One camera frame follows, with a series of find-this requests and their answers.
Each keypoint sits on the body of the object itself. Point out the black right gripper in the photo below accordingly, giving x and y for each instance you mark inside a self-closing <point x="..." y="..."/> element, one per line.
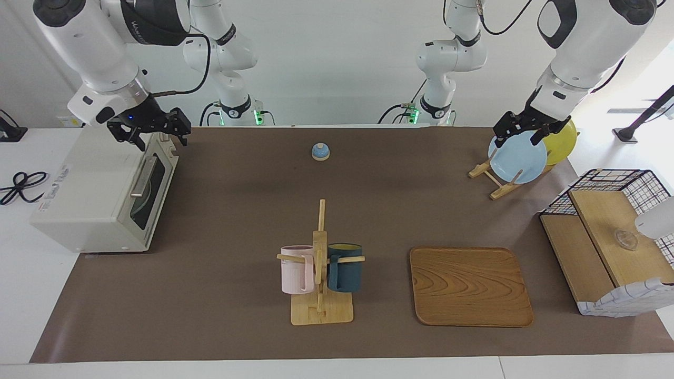
<point x="145" y="120"/>

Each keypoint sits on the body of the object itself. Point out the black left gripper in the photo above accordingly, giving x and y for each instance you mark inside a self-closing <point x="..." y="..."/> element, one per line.
<point x="529" y="118"/>

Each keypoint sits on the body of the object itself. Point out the oven door with glass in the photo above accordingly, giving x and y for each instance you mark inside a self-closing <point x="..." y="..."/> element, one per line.
<point x="158" y="173"/>

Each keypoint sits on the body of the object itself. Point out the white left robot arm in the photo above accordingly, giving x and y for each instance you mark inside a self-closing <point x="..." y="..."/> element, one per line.
<point x="584" y="47"/>

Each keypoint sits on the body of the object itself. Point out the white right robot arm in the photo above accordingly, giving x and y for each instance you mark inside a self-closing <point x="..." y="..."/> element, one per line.
<point x="89" y="47"/>

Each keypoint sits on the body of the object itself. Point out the cream toaster oven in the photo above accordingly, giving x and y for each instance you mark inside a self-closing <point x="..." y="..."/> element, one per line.
<point x="84" y="195"/>

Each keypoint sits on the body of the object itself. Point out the light blue plate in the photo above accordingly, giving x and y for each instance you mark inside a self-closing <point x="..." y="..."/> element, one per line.
<point x="518" y="160"/>

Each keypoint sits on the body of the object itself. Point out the yellow plate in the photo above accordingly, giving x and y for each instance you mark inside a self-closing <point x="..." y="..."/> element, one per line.
<point x="562" y="145"/>

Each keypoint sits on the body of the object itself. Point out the wooden plate rack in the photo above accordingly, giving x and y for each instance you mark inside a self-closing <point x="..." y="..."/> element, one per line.
<point x="500" y="190"/>

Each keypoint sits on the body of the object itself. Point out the brown table mat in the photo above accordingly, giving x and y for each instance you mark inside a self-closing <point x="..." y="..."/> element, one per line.
<point x="237" y="210"/>

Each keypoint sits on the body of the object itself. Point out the wooden two-step shelf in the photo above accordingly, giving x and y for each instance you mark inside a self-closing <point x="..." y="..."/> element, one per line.
<point x="605" y="221"/>

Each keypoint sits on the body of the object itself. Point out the small clear glass dish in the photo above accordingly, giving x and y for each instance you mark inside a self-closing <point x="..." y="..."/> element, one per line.
<point x="625" y="240"/>

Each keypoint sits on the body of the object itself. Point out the brown wooden tray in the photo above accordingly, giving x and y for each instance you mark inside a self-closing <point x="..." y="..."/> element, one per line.
<point x="468" y="287"/>

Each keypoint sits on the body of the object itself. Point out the small blue bell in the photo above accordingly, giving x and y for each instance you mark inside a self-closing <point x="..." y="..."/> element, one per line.
<point x="320" y="152"/>

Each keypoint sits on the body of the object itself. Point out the white cylindrical object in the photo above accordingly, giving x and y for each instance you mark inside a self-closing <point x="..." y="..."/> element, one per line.
<point x="658" y="221"/>

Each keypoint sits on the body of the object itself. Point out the pink mug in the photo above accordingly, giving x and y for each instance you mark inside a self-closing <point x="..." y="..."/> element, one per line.
<point x="295" y="271"/>

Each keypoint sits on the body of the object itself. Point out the white checked cloth liner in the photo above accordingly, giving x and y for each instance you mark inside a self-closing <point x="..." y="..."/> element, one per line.
<point x="632" y="302"/>

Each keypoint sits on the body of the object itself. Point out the dark blue mug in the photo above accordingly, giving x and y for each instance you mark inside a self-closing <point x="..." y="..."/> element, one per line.
<point x="346" y="273"/>

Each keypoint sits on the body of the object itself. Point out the wooden mug rack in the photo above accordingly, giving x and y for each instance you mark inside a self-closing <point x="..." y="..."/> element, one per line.
<point x="319" y="310"/>

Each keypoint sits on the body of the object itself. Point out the black clamp mount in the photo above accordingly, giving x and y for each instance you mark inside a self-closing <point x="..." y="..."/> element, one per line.
<point x="10" y="132"/>

